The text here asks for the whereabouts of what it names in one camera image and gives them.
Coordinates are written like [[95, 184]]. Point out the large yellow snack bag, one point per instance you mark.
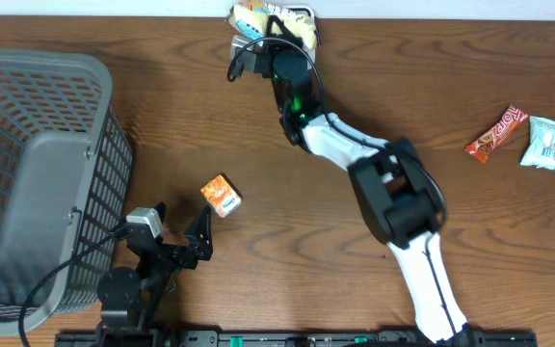
[[250, 19]]

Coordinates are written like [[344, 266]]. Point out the small orange snack box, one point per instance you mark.
[[221, 195]]

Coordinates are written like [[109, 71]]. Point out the red Top chocolate bar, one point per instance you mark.
[[483, 146]]

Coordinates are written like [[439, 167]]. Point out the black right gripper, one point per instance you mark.
[[277, 42]]

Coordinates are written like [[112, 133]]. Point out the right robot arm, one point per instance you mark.
[[400, 203]]

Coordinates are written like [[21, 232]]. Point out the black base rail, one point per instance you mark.
[[206, 338]]

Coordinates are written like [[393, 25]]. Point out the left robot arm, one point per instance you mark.
[[130, 296]]

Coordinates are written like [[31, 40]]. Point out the white barcode scanner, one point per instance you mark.
[[303, 9]]

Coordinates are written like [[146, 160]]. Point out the grey plastic shopping basket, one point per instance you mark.
[[65, 166]]

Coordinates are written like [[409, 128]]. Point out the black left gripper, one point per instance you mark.
[[188, 260]]

